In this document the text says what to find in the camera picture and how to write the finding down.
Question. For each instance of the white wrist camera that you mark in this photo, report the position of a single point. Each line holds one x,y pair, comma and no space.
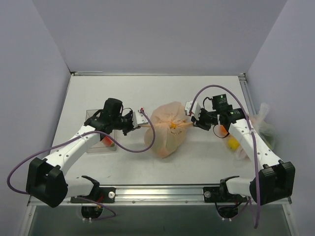
138,119
192,110

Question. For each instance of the aluminium rail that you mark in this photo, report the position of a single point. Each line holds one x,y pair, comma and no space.
266,131
168,194

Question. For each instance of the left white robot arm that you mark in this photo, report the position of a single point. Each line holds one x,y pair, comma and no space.
47,180

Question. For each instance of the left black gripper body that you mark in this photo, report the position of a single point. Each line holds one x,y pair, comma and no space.
128,123

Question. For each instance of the fake watermelon slice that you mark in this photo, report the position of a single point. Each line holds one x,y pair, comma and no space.
107,142

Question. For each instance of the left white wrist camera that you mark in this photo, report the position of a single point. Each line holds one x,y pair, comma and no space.
138,119

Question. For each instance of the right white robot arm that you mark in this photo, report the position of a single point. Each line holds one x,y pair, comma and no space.
274,178

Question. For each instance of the orange plastic shopping bag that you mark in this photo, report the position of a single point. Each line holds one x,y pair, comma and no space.
170,126

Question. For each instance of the aluminium right side rail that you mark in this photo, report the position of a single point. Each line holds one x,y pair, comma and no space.
266,131

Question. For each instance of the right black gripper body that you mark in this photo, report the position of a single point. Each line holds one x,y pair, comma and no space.
200,119

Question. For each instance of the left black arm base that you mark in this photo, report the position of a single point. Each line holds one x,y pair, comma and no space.
94,205

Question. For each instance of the aluminium front rail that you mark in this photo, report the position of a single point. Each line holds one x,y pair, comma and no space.
168,194

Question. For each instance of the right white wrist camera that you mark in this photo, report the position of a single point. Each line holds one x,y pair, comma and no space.
192,110

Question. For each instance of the clear bag of fruits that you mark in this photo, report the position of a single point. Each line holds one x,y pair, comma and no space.
245,142

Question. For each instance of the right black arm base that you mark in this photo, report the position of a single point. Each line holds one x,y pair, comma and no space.
226,204

